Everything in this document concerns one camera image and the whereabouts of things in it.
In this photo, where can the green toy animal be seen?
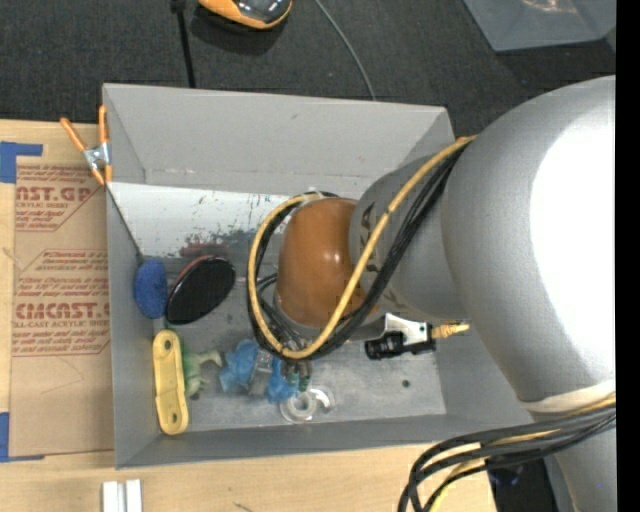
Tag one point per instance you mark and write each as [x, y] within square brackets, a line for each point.
[196, 367]

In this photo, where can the grey metal bin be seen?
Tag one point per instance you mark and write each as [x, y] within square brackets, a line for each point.
[375, 387]

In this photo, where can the yellow flat plastic tool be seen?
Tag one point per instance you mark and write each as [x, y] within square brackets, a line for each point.
[169, 380]

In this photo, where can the brown cardboard board red print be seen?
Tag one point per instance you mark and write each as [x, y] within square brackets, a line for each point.
[60, 380]

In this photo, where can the blue oval sponge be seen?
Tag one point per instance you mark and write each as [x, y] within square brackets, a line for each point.
[150, 289]

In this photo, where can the black oval disc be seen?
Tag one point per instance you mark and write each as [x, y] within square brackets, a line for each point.
[201, 290]

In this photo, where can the black cylinder on white bracket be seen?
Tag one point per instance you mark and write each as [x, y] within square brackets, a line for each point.
[387, 345]

